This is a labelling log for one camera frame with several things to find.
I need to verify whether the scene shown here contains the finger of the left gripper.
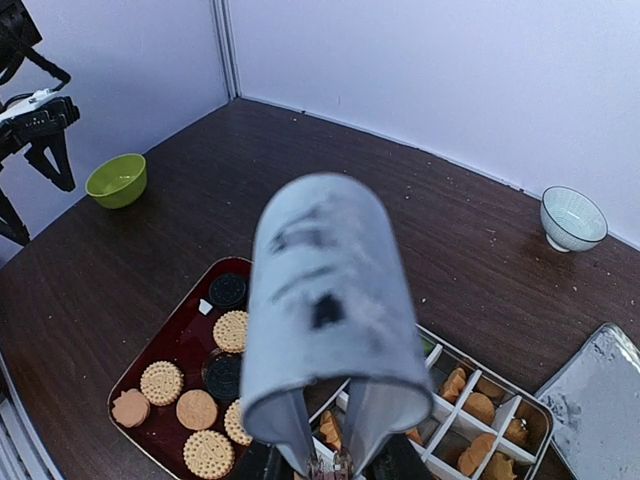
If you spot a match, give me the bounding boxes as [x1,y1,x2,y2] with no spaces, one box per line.
[24,130,76,191]
[0,190,31,245]

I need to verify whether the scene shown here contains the white handled metal tongs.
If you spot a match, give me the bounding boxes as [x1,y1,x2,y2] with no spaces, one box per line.
[240,173,433,476]

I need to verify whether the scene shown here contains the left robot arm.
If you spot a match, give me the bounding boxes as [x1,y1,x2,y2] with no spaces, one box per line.
[1,1,80,192]

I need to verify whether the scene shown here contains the green plastic bowl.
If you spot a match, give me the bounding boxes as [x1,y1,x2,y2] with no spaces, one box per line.
[85,153,147,210]

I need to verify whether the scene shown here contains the bottom left round cookie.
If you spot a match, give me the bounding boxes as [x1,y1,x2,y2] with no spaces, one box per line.
[111,388,151,428]

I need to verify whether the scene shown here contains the black round cookie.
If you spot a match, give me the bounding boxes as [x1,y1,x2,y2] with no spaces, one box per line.
[208,273,248,312]
[202,352,242,401]

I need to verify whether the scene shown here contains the dark red cookie tray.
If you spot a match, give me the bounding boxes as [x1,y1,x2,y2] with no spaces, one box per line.
[107,257,251,479]

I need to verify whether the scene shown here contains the smooth round tan cookie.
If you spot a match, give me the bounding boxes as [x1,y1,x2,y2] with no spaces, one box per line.
[176,389,218,431]

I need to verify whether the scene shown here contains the dotted round cookie right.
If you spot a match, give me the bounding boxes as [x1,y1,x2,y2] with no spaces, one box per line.
[223,399,253,446]

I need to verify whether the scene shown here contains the large round tan cookie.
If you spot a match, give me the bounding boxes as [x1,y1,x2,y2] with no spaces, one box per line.
[183,430,235,479]

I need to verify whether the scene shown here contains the white divided cookie tin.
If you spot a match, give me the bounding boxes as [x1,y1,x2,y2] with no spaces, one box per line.
[299,324,555,480]

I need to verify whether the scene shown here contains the pale blue ceramic bowl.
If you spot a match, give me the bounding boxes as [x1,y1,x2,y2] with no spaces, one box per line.
[540,186,608,253]

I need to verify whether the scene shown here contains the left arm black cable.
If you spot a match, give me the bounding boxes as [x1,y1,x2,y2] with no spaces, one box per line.
[0,47,73,94]

